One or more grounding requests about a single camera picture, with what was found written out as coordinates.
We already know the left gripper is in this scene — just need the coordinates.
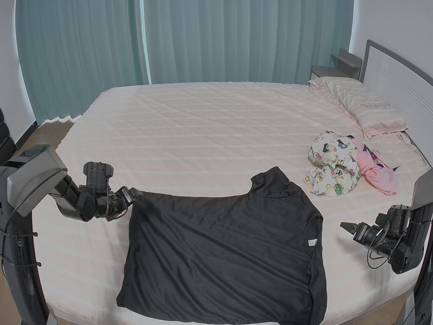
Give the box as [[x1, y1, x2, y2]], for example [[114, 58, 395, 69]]
[[110, 187, 143, 216]]

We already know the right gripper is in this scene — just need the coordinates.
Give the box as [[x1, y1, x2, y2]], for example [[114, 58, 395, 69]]
[[340, 221, 386, 253]]

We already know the black T-shirt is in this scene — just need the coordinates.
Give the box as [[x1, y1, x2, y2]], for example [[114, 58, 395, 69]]
[[116, 167, 328, 325]]

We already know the bed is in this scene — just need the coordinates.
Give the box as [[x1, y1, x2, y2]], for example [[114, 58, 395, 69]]
[[32, 39, 433, 325]]

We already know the pink garment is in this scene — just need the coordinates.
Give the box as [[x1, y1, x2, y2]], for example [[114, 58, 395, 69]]
[[348, 135, 399, 195]]

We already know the white printed pyjama garment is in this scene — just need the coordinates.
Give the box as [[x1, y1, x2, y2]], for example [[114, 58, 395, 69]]
[[306, 131, 362, 197]]

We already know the pale pink pillow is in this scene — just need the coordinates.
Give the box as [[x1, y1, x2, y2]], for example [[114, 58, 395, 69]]
[[308, 77, 409, 139]]

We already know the blue-green curtain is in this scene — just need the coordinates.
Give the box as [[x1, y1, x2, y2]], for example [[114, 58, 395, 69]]
[[142, 0, 356, 84], [15, 0, 152, 128]]

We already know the grey bedside table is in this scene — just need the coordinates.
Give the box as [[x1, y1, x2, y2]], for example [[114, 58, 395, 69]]
[[311, 48, 362, 80]]

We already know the black cable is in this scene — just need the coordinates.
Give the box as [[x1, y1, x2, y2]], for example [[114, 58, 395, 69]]
[[367, 249, 394, 270]]

